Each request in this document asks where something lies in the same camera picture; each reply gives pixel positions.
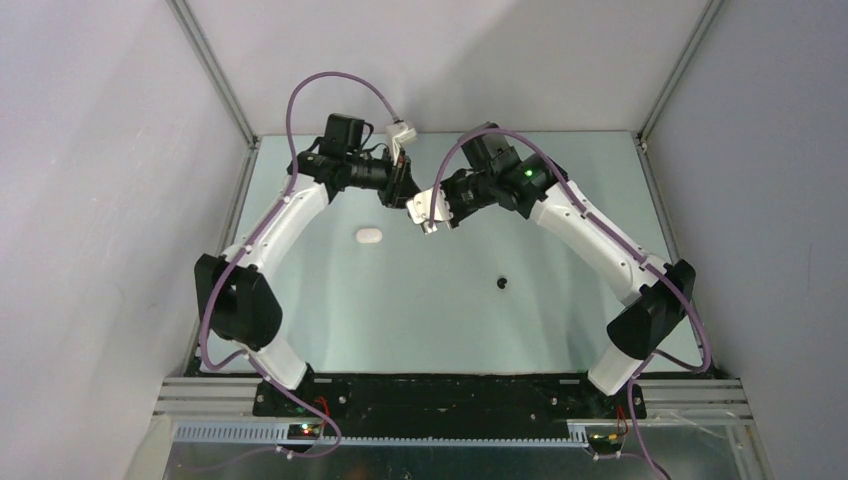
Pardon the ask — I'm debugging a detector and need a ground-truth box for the white earbud charging case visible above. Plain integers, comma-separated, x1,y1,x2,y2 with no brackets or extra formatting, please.
355,227,384,245

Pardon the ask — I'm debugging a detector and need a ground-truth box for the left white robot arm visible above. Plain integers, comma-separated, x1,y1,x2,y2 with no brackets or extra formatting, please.
194,114,419,417

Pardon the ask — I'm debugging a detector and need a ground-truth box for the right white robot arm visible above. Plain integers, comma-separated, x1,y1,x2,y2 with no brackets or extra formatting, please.
409,122,703,418

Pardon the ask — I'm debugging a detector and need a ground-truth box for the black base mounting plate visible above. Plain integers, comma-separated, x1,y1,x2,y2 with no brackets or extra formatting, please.
252,373,647,439

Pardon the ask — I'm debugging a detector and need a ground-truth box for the left controller board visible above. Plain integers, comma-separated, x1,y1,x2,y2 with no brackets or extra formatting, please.
287,423,323,441

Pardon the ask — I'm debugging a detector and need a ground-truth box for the controller board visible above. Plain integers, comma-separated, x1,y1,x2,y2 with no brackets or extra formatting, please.
588,433,626,447
287,423,323,441

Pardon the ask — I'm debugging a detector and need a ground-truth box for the right controller board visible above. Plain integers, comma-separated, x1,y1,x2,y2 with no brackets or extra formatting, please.
588,433,626,447

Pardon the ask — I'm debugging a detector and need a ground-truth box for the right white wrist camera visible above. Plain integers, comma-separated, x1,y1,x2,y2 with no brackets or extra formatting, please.
405,187,453,235

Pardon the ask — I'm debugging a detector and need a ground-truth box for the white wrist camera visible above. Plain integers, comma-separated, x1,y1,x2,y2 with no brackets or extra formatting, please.
385,120,417,164
405,187,453,235

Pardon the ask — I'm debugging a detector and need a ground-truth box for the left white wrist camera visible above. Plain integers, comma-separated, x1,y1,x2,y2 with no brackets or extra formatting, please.
385,120,417,164

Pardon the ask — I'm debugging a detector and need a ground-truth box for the grey slotted cable duct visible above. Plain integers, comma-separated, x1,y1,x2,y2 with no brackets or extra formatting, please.
173,420,589,448

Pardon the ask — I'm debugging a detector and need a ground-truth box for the aluminium frame rail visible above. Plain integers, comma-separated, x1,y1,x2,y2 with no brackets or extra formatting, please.
153,377,754,426

